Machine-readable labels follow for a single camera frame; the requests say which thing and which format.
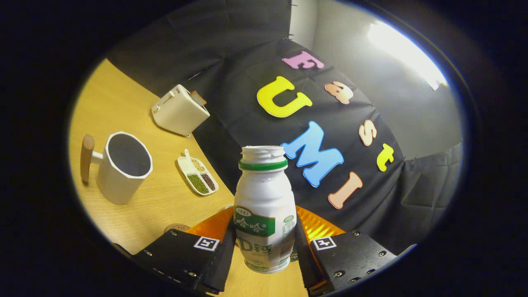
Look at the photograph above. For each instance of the cream toaster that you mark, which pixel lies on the cream toaster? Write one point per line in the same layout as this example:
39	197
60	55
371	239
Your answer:
177	113

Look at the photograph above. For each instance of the toast slice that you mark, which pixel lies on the toast slice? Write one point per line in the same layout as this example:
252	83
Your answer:
199	98

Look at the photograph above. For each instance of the white divided bean dish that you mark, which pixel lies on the white divided bean dish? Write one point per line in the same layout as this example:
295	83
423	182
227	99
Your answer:
198	181

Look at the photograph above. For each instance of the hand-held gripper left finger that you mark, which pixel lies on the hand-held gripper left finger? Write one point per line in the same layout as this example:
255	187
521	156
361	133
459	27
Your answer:
222	260

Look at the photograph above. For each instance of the wooden table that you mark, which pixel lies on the wooden table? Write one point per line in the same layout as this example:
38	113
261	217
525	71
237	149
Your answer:
123	111

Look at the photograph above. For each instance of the round cork coaster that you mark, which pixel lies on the round cork coaster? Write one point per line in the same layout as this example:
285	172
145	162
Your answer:
176	227

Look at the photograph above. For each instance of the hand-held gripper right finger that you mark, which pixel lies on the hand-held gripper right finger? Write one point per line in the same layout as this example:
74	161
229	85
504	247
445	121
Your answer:
305	260

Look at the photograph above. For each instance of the white juice bottle green label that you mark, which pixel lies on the white juice bottle green label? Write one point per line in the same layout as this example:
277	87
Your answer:
264	194

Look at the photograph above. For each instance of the black backdrop cloth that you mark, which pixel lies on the black backdrop cloth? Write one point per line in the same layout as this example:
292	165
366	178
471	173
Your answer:
231	49

